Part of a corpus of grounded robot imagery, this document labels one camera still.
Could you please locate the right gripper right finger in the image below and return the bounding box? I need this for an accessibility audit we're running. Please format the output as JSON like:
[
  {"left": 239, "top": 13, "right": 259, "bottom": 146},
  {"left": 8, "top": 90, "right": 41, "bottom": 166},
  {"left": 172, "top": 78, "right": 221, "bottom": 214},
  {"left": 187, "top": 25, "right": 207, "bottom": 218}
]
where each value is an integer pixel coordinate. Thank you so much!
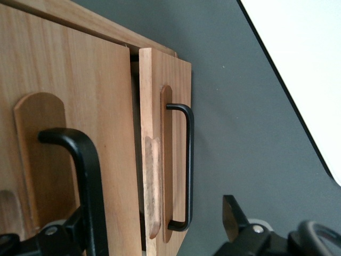
[{"left": 213, "top": 194, "right": 277, "bottom": 256}]

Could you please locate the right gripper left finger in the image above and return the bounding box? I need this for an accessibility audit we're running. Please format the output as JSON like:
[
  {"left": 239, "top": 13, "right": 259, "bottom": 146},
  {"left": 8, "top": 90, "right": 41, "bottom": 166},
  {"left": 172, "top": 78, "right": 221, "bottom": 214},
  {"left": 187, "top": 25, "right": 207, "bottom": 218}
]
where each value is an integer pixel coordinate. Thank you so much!
[{"left": 37, "top": 206, "right": 89, "bottom": 256}]

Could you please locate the black metal drawer handle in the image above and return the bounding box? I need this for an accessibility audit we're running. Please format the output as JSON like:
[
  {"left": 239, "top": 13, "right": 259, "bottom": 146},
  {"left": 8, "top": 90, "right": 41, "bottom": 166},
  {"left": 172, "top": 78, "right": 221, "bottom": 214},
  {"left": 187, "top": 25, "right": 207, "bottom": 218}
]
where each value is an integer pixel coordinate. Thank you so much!
[
  {"left": 165, "top": 103, "right": 194, "bottom": 231},
  {"left": 38, "top": 127, "right": 108, "bottom": 256}
]

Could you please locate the wooden drawer with worn notch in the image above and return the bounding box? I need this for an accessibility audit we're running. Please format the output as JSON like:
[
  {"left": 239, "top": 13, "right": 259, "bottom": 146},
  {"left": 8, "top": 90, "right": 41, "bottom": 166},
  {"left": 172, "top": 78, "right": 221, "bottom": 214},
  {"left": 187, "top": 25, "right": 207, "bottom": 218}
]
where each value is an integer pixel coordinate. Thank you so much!
[{"left": 0, "top": 4, "right": 142, "bottom": 256}]

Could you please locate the wooden drawer cabinet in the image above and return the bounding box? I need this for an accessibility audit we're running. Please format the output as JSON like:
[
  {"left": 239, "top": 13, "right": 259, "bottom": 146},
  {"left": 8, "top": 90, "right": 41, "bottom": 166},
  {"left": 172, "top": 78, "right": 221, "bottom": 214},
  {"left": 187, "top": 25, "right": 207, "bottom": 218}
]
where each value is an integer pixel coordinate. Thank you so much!
[{"left": 0, "top": 0, "right": 178, "bottom": 58}]

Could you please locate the beige plastic tray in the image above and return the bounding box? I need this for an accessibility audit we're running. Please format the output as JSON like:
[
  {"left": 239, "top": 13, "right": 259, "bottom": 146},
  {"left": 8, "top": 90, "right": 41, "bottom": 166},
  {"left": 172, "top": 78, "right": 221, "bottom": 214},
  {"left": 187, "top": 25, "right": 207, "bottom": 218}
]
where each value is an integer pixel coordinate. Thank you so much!
[{"left": 238, "top": 0, "right": 341, "bottom": 187}]

